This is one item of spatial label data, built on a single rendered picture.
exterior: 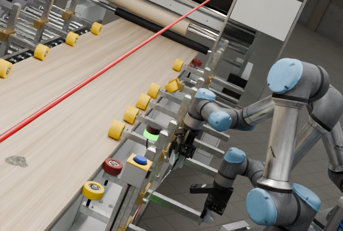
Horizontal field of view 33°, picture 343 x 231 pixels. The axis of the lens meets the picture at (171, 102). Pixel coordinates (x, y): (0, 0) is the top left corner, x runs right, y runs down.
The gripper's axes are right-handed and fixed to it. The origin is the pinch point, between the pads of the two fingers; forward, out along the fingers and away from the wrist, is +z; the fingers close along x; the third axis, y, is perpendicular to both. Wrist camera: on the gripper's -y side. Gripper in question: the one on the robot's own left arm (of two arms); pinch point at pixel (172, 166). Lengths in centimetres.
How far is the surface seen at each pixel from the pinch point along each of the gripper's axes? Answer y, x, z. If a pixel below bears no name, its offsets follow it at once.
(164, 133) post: 1.3, -9.1, -13.3
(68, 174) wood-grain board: 9.4, -39.8, 10.8
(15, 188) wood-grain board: 29, -58, 11
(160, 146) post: 1.7, -8.7, -7.6
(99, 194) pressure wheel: 18.0, -27.6, 10.8
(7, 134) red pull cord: 139, -67, -63
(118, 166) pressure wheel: -6.9, -19.3, 10.1
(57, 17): -249, -55, 21
